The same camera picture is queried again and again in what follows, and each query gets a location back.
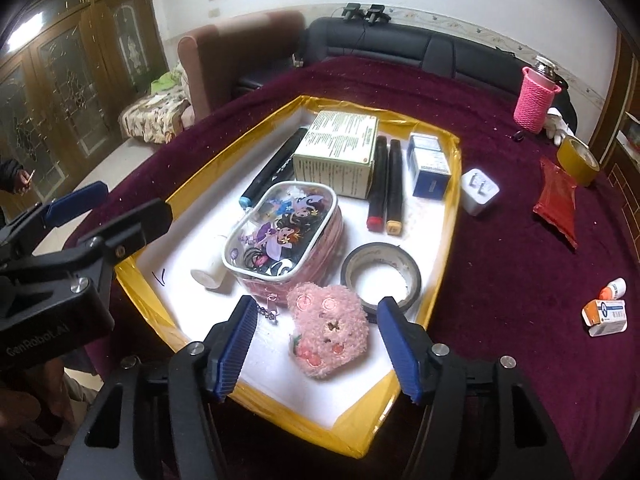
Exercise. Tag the cartoon print clear pouch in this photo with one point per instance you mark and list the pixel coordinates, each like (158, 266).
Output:
(280, 230)

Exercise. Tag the floral blanket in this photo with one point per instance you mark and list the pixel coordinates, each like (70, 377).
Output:
(150, 115)

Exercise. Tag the small blue white box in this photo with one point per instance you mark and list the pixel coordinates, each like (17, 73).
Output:
(424, 141)

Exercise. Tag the white charger plug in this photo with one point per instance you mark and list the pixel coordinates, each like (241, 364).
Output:
(480, 192)

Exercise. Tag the black tape roll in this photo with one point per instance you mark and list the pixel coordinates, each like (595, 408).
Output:
(380, 249)

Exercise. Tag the black marker red cap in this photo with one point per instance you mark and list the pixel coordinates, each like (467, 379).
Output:
(378, 180)

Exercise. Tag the maroon tablecloth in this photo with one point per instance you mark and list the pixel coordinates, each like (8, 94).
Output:
(525, 360)

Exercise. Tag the black marker blue cap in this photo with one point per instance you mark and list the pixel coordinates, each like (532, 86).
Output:
(275, 165)

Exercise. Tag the black marker yellow cap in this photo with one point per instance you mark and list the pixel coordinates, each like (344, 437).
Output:
(395, 185)

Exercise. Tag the large blue white box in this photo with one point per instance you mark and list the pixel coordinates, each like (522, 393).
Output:
(430, 175)

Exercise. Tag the white plastic bottle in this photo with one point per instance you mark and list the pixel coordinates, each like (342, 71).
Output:
(210, 270)

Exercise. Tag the small orange white bottle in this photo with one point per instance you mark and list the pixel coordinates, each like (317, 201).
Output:
(614, 288)

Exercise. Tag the red packet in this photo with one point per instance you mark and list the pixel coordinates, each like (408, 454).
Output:
(555, 200)

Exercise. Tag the wall switch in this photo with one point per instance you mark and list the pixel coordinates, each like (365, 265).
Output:
(214, 12)

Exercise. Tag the black clamp device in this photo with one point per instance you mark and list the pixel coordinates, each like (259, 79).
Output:
(377, 14)
(352, 11)

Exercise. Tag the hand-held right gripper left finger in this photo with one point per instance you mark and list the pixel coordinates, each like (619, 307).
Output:
(237, 345)

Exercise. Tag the green white medicine box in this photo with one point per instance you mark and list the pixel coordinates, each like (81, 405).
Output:
(335, 155)

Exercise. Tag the white tray yellow taped rim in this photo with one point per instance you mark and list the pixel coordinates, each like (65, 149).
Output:
(350, 400)

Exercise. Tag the yellow tape roll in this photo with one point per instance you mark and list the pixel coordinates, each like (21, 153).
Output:
(575, 167)

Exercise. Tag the wooden cabinet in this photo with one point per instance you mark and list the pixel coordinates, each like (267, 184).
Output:
(625, 180)

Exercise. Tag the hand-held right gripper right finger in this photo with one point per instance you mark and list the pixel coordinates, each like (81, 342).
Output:
(397, 345)

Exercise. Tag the pink knitted bottle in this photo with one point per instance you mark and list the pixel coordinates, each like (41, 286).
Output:
(535, 100)

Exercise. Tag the black leather sofa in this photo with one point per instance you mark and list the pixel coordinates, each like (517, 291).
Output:
(390, 45)

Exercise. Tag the green cloth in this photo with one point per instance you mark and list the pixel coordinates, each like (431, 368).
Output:
(166, 81)

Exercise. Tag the pink plush toy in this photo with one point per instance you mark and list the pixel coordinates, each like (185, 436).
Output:
(327, 330)

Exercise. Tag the brown armchair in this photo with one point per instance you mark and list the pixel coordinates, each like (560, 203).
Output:
(240, 60)

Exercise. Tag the white glove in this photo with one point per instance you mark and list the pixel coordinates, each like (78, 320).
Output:
(560, 125)

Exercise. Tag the wooden glass door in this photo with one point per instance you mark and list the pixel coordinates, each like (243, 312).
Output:
(75, 85)

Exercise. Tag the small orange white box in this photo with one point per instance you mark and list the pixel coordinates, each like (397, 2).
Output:
(605, 316)

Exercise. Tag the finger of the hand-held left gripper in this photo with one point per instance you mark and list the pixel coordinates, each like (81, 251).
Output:
(75, 205)
(130, 225)

